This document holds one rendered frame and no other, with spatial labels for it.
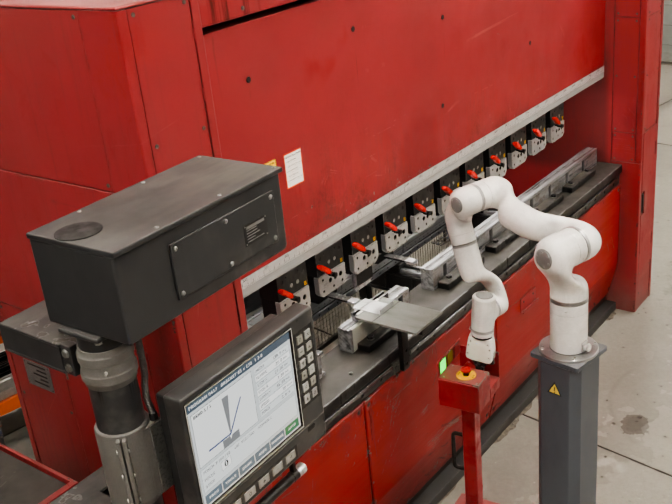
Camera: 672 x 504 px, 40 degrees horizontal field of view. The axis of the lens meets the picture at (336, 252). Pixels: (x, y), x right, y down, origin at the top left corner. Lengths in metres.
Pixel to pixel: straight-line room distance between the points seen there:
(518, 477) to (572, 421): 1.07
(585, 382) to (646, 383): 1.76
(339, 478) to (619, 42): 2.76
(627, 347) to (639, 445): 0.87
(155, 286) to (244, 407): 0.39
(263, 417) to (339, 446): 1.17
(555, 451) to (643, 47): 2.40
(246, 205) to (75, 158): 0.60
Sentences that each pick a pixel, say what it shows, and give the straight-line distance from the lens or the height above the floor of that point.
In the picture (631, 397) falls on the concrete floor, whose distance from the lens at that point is 4.73.
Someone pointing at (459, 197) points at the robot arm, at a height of 1.47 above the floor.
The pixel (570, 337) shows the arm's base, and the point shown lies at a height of 1.08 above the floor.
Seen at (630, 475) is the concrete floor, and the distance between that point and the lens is 4.23.
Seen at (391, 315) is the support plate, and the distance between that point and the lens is 3.35.
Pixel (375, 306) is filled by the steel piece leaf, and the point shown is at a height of 1.00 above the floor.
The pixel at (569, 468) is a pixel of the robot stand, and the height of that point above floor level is 0.60.
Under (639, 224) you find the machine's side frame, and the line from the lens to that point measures 5.27.
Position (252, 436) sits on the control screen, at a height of 1.40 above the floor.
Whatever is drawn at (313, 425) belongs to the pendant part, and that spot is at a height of 1.30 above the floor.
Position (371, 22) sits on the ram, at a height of 2.02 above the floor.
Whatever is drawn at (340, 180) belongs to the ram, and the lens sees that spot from 3.10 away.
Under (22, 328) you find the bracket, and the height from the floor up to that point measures 1.70.
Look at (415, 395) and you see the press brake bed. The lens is 3.60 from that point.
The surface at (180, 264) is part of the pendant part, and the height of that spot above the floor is 1.86.
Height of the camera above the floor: 2.57
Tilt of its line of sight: 24 degrees down
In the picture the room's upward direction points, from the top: 6 degrees counter-clockwise
